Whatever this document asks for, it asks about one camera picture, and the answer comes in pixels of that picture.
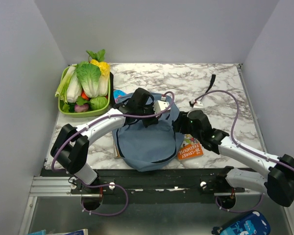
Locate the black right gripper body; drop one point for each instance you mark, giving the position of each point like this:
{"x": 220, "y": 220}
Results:
{"x": 186, "y": 127}

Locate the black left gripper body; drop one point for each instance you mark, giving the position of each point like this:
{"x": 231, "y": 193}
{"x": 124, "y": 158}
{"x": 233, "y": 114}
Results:
{"x": 148, "y": 110}

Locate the blue student backpack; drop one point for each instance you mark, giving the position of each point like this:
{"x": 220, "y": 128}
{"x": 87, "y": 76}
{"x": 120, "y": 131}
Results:
{"x": 149, "y": 148}

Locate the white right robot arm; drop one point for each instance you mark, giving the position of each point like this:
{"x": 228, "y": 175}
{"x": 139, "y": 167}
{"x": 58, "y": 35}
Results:
{"x": 270, "y": 174}

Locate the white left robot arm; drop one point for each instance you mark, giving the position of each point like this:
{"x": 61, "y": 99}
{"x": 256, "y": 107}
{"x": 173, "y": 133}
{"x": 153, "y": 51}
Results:
{"x": 71, "y": 146}

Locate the pink cartoon pencil case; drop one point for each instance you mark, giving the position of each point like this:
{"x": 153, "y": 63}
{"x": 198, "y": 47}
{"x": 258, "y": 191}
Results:
{"x": 117, "y": 94}

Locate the orange treehouse story book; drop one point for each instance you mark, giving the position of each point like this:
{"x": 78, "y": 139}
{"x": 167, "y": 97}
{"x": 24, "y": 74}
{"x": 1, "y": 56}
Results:
{"x": 190, "y": 148}

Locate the yellow leaf napa cabbage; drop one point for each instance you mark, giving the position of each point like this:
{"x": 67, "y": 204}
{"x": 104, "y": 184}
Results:
{"x": 98, "y": 59}

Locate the round green cabbage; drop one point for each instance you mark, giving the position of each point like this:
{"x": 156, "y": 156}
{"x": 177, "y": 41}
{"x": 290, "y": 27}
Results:
{"x": 98, "y": 102}

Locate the purple onion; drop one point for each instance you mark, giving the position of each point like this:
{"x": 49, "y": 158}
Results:
{"x": 81, "y": 108}

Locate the orange book under backpack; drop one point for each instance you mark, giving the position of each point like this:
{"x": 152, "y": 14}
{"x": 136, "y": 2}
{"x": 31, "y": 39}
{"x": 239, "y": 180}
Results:
{"x": 116, "y": 153}

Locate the orange carrot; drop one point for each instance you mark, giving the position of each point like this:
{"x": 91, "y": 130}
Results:
{"x": 84, "y": 96}

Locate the green leaf napa cabbage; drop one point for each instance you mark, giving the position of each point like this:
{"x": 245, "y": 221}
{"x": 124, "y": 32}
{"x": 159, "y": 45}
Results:
{"x": 88, "y": 76}

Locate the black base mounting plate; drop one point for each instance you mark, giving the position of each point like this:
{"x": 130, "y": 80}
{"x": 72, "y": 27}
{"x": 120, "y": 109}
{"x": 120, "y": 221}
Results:
{"x": 120, "y": 186}

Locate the white green leek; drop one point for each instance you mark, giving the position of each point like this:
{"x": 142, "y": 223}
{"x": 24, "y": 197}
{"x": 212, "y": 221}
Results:
{"x": 61, "y": 91}

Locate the blue shark pencil case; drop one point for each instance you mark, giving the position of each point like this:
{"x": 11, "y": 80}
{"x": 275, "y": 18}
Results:
{"x": 250, "y": 223}

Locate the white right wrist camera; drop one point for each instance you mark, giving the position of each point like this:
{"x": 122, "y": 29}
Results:
{"x": 195, "y": 105}

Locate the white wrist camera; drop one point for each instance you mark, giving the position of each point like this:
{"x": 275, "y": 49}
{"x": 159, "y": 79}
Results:
{"x": 160, "y": 105}
{"x": 195, "y": 105}

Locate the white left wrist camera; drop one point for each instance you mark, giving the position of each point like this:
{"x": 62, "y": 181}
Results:
{"x": 160, "y": 105}

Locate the aluminium rail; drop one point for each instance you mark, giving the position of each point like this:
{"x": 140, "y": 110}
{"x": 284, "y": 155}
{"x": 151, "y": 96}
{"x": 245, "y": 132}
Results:
{"x": 51, "y": 187}

